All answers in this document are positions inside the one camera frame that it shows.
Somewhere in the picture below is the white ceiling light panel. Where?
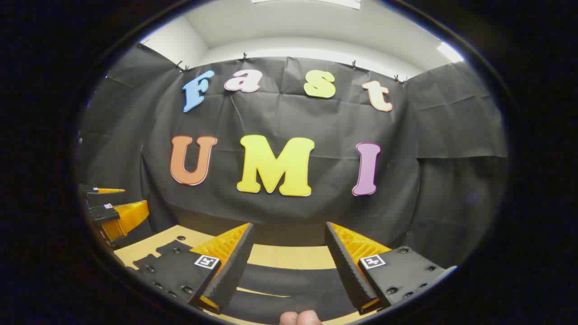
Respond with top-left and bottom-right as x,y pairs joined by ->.
437,42 -> 464,63

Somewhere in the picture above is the black backdrop cloth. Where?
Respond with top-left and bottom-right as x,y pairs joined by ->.
78,43 -> 508,271

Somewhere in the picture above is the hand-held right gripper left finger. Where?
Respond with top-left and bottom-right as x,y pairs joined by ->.
126,223 -> 254,315

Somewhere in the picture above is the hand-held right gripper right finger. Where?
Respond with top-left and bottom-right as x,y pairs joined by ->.
324,221 -> 459,316

